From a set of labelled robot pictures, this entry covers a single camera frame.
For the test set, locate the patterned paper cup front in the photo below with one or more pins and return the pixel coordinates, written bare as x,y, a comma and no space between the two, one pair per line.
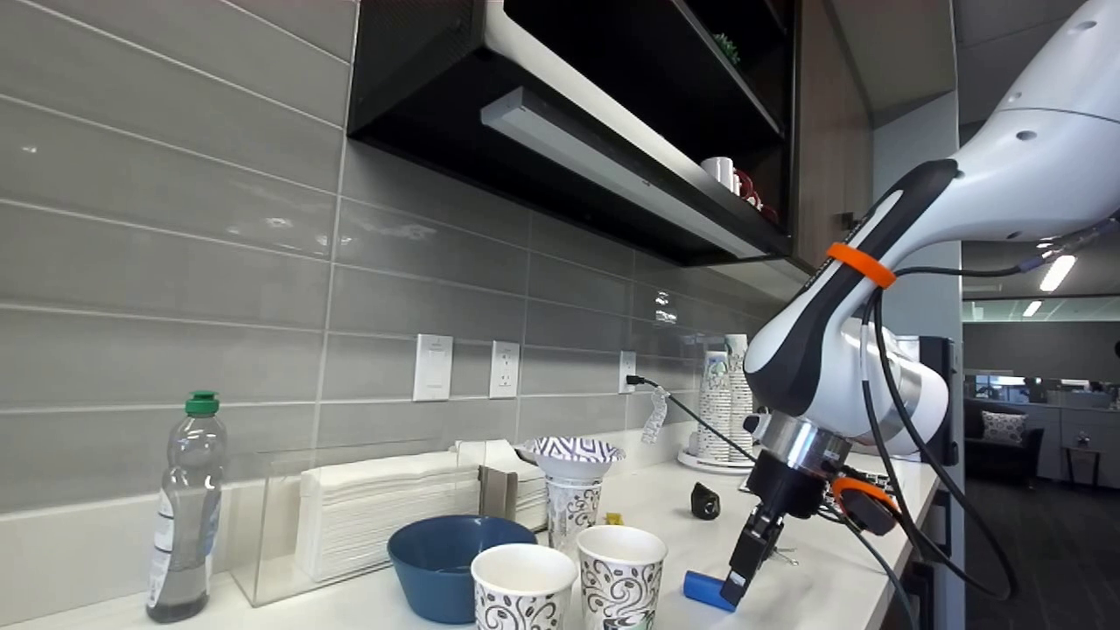
523,587

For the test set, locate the small black round object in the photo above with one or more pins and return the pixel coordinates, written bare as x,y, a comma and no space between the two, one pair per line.
705,501

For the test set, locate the blue bowl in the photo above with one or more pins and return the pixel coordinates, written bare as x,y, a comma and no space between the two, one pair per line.
432,563

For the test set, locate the patterned paper cup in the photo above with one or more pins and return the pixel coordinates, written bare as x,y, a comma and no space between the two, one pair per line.
622,576
523,587

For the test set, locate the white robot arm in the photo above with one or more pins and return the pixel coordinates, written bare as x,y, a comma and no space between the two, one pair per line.
1040,172

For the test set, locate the white wall outlet middle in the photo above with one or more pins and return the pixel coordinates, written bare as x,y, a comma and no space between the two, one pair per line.
502,368

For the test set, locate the patterned paper cup rear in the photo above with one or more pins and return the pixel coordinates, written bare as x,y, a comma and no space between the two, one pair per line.
622,576

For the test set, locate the black upper cabinet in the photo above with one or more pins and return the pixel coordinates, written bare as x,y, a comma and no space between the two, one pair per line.
663,124

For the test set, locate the blue block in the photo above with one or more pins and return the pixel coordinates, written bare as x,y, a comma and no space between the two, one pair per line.
705,591

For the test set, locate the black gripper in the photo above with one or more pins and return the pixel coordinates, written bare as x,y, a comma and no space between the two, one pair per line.
783,492

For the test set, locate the white wall outlet with plug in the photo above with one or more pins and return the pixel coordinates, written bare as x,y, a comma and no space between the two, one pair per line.
627,368

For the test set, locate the patterned cup with plate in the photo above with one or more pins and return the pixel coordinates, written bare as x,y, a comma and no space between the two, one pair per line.
572,474

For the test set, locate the dish soap bottle green cap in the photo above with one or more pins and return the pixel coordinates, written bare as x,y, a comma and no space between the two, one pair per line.
187,513

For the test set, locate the white light switch plate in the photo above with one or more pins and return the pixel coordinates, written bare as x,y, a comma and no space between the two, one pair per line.
432,374

